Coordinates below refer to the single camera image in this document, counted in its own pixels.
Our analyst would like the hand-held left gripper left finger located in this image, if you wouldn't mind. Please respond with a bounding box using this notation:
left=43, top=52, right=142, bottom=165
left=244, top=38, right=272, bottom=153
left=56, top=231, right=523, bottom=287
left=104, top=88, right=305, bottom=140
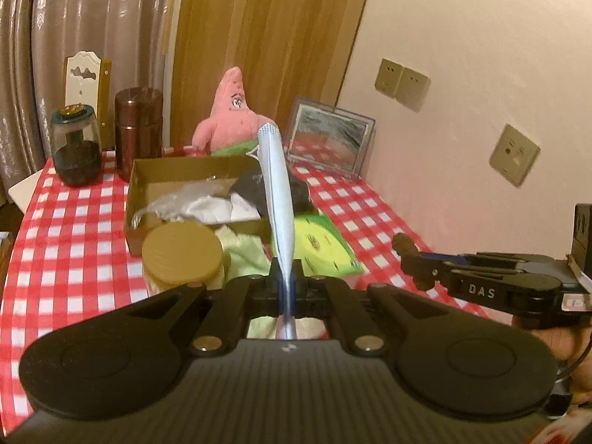
left=125, top=259, right=284, bottom=358

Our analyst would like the brown metal thermos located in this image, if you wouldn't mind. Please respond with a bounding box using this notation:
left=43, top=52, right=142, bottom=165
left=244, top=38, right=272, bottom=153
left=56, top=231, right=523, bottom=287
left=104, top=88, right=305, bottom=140
left=114, top=87, right=164, bottom=183

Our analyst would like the glass jar with dark lid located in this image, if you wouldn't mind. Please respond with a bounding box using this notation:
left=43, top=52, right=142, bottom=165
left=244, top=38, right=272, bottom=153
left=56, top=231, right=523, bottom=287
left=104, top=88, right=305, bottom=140
left=50, top=103, right=103, bottom=188

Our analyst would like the white plastic bag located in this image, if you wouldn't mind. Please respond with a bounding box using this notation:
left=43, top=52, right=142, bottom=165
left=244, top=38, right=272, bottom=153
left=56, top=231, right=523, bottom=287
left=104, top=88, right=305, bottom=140
left=132, top=180, right=233, bottom=231

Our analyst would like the black cloth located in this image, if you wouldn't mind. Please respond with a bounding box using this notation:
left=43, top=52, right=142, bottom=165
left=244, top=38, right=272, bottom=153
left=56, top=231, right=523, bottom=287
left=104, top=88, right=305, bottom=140
left=226, top=171, right=312, bottom=216

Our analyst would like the pink starfish plush toy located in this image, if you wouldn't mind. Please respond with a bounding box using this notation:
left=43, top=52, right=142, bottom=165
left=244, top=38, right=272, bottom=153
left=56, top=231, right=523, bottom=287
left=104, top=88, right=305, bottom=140
left=192, top=67, right=279, bottom=157

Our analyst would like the white cloth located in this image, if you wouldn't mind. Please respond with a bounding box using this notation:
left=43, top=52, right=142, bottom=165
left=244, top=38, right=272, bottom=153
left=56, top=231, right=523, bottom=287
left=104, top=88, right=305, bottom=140
left=184, top=193, right=262, bottom=224

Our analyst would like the nut jar with gold lid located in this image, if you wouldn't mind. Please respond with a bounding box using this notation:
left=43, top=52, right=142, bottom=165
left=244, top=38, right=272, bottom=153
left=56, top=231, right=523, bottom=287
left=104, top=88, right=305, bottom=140
left=141, top=221, right=225, bottom=297

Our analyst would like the black cable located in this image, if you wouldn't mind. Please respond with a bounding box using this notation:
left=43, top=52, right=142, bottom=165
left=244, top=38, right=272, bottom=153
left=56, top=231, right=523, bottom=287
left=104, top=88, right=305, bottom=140
left=552, top=347, right=592, bottom=381

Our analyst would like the brown cardboard box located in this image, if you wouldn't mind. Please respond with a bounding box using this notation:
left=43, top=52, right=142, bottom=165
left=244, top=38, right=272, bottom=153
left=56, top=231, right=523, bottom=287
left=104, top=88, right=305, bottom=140
left=124, top=155, right=321, bottom=258

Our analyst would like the wooden door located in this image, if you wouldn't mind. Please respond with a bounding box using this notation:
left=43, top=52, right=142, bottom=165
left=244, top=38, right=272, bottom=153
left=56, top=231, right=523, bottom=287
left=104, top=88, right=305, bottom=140
left=169, top=0, right=376, bottom=149

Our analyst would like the white flat panel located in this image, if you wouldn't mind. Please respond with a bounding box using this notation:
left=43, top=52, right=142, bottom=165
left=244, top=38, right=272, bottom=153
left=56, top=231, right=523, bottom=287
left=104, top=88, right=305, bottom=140
left=8, top=169, right=48, bottom=210

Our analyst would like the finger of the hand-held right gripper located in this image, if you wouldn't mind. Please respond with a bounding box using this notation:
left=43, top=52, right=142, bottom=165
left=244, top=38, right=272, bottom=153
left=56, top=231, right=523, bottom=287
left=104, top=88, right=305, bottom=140
left=400, top=255, right=458, bottom=290
left=391, top=232, right=464, bottom=262

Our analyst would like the beige patterned curtain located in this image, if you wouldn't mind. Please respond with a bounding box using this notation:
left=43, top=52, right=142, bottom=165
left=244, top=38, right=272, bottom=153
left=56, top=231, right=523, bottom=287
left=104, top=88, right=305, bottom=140
left=0, top=0, right=186, bottom=205

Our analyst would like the clear picture frame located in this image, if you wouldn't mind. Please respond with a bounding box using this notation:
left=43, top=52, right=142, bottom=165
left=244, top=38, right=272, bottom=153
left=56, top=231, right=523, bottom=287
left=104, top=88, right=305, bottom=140
left=283, top=96, right=377, bottom=180

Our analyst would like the person's right hand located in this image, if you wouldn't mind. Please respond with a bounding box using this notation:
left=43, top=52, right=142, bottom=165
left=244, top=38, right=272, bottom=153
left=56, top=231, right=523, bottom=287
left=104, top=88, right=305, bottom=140
left=511, top=315, right=592, bottom=401

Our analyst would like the beige wall socket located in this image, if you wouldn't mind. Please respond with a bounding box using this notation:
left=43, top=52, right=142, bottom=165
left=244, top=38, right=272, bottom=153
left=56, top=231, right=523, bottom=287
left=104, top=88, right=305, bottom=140
left=394, top=67, right=432, bottom=113
left=489, top=123, right=541, bottom=189
left=374, top=58, right=404, bottom=100

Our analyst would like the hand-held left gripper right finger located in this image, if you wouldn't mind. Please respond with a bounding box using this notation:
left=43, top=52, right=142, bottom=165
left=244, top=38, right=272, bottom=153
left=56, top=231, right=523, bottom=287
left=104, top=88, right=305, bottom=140
left=289, top=261, right=445, bottom=358

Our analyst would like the light green cloth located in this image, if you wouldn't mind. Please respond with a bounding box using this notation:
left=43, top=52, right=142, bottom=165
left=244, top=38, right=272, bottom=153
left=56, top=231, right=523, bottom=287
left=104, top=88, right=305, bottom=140
left=215, top=224, right=327, bottom=340

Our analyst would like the green yellow packet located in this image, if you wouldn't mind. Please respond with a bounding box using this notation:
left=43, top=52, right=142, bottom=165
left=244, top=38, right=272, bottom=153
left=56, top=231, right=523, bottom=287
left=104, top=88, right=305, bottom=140
left=293, top=214, right=364, bottom=290

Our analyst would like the red white checked tablecloth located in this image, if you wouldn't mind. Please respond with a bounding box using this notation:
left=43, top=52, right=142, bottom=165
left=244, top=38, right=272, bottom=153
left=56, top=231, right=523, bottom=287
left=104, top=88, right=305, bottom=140
left=0, top=145, right=506, bottom=444

